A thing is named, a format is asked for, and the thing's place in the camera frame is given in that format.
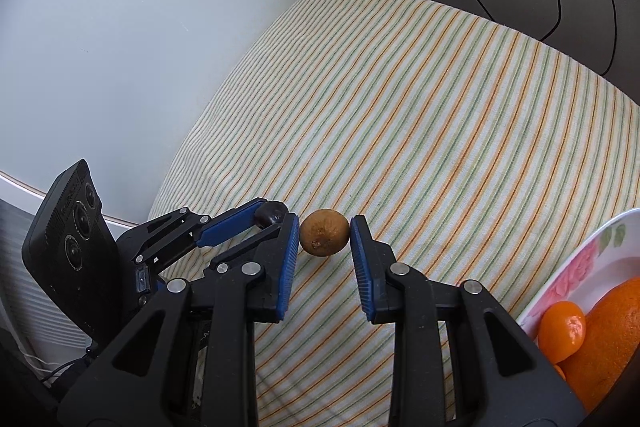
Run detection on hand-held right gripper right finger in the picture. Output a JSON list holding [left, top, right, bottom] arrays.
[[350, 215, 587, 427]]

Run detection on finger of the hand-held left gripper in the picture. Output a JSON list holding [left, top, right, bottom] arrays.
[[214, 223, 284, 267], [134, 198, 269, 269]]

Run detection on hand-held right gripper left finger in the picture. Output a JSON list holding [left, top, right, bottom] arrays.
[[57, 213, 301, 427]]

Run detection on dark plum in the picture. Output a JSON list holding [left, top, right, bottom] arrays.
[[254, 202, 289, 228]]

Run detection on brown kiwi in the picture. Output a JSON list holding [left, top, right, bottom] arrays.
[[299, 209, 350, 257]]

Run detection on small tangerine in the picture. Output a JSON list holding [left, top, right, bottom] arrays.
[[537, 301, 587, 364]]

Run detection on white floral bowl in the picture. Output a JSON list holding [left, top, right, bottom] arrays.
[[515, 207, 640, 358]]

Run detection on large orange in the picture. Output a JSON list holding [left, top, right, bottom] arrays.
[[560, 277, 640, 418]]

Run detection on striped bedsheet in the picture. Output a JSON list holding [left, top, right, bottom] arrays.
[[147, 0, 640, 427]]

